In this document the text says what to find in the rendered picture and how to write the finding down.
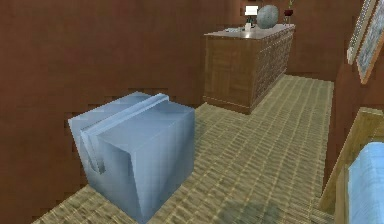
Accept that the brown wooden chest of drawers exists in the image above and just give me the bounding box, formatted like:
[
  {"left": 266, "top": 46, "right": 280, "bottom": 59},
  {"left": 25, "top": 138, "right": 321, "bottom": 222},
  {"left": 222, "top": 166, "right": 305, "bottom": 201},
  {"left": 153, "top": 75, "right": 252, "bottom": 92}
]
[{"left": 202, "top": 23, "right": 296, "bottom": 116}]

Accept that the white table lamp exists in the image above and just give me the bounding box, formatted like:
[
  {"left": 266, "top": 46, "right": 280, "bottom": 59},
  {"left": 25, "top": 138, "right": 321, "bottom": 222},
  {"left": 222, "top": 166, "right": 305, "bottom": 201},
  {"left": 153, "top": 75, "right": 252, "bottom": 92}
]
[{"left": 244, "top": 4, "right": 259, "bottom": 25}]

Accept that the wooden bed with blue cover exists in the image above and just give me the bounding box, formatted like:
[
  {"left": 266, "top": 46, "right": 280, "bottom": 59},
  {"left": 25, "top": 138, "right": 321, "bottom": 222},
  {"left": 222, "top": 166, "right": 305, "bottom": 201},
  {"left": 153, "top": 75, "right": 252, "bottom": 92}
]
[{"left": 318, "top": 107, "right": 384, "bottom": 224}]

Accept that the dark red plant pot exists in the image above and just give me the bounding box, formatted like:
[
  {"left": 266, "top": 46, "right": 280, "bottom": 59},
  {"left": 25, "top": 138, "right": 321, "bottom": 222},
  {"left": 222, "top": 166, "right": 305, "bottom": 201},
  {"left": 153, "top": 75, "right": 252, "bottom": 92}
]
[{"left": 283, "top": 0, "right": 295, "bottom": 25}]

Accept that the orange framed picture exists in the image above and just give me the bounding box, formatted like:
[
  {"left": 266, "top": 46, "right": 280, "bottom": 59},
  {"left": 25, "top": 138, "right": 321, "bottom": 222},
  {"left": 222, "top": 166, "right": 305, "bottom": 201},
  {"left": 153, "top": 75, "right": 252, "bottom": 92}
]
[{"left": 355, "top": 0, "right": 384, "bottom": 85}]

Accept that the white framed picture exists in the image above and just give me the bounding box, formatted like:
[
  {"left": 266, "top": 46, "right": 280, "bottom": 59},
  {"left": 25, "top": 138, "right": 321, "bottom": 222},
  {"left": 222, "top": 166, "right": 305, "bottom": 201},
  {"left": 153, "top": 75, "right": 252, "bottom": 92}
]
[{"left": 346, "top": 0, "right": 378, "bottom": 66}]

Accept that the pale blue box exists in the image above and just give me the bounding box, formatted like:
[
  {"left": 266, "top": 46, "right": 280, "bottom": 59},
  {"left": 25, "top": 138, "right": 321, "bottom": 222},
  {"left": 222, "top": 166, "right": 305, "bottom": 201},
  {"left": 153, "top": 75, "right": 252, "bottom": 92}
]
[{"left": 67, "top": 91, "right": 196, "bottom": 224}]

